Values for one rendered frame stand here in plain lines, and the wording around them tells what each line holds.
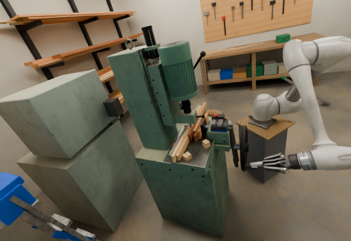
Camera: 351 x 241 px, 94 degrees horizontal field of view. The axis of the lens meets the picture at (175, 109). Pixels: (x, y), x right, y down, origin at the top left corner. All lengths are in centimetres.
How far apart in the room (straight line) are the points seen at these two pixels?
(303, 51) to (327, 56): 11
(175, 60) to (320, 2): 374
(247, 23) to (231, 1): 56
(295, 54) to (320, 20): 330
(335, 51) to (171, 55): 84
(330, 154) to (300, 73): 41
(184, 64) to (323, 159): 78
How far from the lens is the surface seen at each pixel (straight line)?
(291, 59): 112
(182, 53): 88
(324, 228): 191
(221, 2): 412
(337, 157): 102
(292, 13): 424
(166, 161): 117
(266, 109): 158
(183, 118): 108
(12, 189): 107
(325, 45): 119
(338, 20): 451
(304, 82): 109
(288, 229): 183
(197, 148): 104
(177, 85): 92
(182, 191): 134
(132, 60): 98
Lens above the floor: 160
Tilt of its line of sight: 27 degrees down
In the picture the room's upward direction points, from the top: 14 degrees counter-clockwise
